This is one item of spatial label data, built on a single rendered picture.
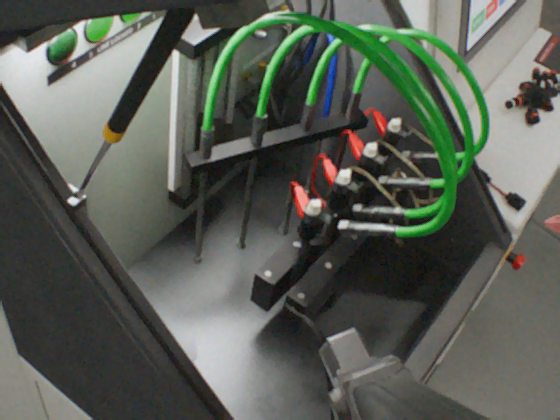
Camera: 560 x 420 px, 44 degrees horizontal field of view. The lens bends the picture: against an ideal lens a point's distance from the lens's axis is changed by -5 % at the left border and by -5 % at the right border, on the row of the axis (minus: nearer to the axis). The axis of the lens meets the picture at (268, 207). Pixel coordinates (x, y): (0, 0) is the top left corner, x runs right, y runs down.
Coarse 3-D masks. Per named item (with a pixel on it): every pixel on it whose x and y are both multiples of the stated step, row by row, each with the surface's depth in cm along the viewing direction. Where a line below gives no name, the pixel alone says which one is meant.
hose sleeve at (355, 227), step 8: (352, 224) 99; (360, 224) 98; (368, 224) 97; (376, 224) 96; (384, 224) 96; (392, 224) 95; (352, 232) 99; (360, 232) 98; (368, 232) 97; (376, 232) 96; (384, 232) 95; (392, 232) 94
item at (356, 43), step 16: (272, 16) 85; (288, 16) 84; (304, 16) 83; (240, 32) 90; (336, 32) 81; (368, 48) 80; (224, 64) 96; (384, 64) 79; (400, 80) 79; (208, 96) 102; (416, 96) 80; (208, 112) 104; (416, 112) 80; (208, 128) 106; (432, 128) 80; (448, 160) 82; (448, 176) 83; (448, 192) 84; (448, 208) 86; (432, 224) 89
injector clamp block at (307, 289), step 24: (288, 240) 118; (336, 240) 119; (360, 240) 120; (264, 264) 114; (288, 264) 115; (312, 264) 125; (336, 264) 116; (360, 264) 129; (264, 288) 114; (312, 288) 112; (336, 288) 122; (288, 312) 114; (312, 312) 116
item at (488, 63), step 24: (408, 0) 114; (432, 0) 112; (456, 0) 120; (528, 0) 158; (408, 24) 116; (432, 24) 116; (456, 24) 124; (528, 24) 164; (432, 48) 120; (456, 48) 128; (504, 48) 154; (432, 72) 123; (480, 72) 145; (456, 120) 144; (528, 216) 151; (456, 336) 208
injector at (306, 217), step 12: (312, 216) 102; (300, 228) 106; (312, 228) 104; (300, 240) 107; (312, 240) 106; (324, 240) 105; (300, 252) 109; (300, 264) 111; (300, 276) 114; (288, 288) 117
